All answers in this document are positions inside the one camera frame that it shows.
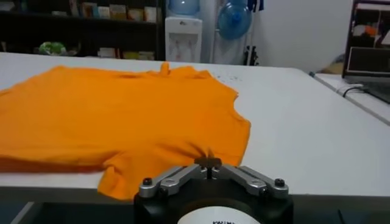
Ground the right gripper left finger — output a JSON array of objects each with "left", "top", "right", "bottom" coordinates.
[{"left": 138, "top": 156, "right": 211, "bottom": 199}]

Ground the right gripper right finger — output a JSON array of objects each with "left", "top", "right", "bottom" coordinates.
[{"left": 210, "top": 156, "right": 289, "bottom": 199}]

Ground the orange t-shirt with white print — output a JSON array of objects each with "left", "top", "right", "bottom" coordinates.
[{"left": 0, "top": 61, "right": 252, "bottom": 201}]

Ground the large white table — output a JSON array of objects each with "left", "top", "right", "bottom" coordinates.
[{"left": 0, "top": 51, "right": 390, "bottom": 205}]

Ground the black tripod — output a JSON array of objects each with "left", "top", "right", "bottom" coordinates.
[{"left": 243, "top": 45, "right": 260, "bottom": 66}]

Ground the cardboard box with raised flap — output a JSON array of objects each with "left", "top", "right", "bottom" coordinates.
[{"left": 319, "top": 60, "right": 345, "bottom": 75}]

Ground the white water dispenser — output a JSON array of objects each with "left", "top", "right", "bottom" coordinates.
[{"left": 164, "top": 16, "right": 204, "bottom": 64}]

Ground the grey open laptop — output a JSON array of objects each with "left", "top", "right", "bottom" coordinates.
[{"left": 341, "top": 0, "right": 390, "bottom": 104}]

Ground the black shelf unit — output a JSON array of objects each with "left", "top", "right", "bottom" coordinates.
[{"left": 0, "top": 0, "right": 167, "bottom": 61}]

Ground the blue water jug with label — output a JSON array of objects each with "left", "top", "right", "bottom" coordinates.
[{"left": 167, "top": 0, "right": 201, "bottom": 16}]

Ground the green and white plastic bag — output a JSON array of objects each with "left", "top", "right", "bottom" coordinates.
[{"left": 38, "top": 41, "right": 67, "bottom": 57}]

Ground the white wire jug rack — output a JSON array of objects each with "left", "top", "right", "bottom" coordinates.
[{"left": 210, "top": 0, "right": 257, "bottom": 65}]

